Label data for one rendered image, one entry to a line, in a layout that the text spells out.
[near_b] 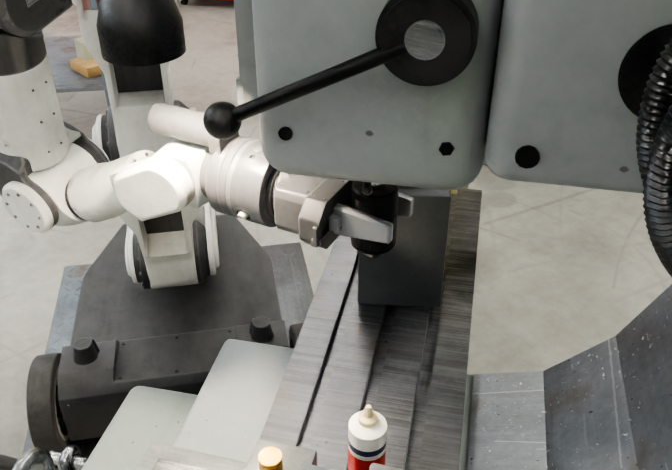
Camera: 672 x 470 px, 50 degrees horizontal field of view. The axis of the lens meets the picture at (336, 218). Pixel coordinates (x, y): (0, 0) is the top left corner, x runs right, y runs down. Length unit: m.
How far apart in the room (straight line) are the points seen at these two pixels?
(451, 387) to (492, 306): 1.67
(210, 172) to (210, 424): 0.38
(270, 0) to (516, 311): 2.13
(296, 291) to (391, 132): 1.42
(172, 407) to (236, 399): 0.20
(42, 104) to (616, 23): 0.67
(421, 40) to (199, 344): 1.13
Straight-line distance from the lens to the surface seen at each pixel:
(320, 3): 0.54
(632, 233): 3.14
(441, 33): 0.50
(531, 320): 2.57
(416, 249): 0.99
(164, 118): 0.80
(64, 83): 3.73
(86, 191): 0.94
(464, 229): 1.22
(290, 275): 2.02
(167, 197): 0.79
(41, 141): 0.97
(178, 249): 1.54
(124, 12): 0.63
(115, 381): 1.50
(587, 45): 0.52
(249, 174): 0.74
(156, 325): 1.64
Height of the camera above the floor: 1.61
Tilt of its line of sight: 33 degrees down
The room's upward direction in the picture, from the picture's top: straight up
